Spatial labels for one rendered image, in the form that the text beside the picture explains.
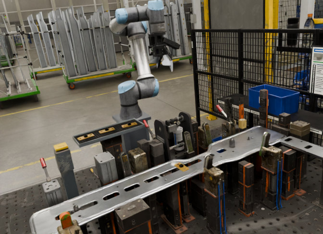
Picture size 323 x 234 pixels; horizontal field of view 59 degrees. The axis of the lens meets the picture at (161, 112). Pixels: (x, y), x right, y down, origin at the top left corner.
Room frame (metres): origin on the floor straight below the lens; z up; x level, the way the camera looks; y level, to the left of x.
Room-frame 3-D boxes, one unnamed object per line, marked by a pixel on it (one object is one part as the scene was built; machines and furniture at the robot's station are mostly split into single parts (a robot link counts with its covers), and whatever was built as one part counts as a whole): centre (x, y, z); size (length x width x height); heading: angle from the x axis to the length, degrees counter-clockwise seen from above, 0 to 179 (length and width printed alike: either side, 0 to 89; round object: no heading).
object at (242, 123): (1.63, -0.49, 0.88); 0.04 x 0.04 x 0.36; 29
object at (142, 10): (1.61, 0.02, 1.74); 0.11 x 0.11 x 0.08; 18
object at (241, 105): (1.66, -0.49, 0.95); 0.03 x 0.01 x 0.50; 119
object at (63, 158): (1.32, 0.52, 0.92); 0.08 x 0.08 x 0.44; 29
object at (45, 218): (1.24, -0.06, 1.00); 1.38 x 0.22 x 0.02; 119
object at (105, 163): (1.25, 0.30, 0.90); 0.13 x 0.10 x 0.41; 29
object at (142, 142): (1.40, 0.12, 0.90); 0.05 x 0.05 x 0.40; 29
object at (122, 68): (8.28, 1.69, 0.88); 1.91 x 1.00 x 1.76; 112
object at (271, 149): (1.27, -0.53, 0.87); 0.12 x 0.09 x 0.35; 29
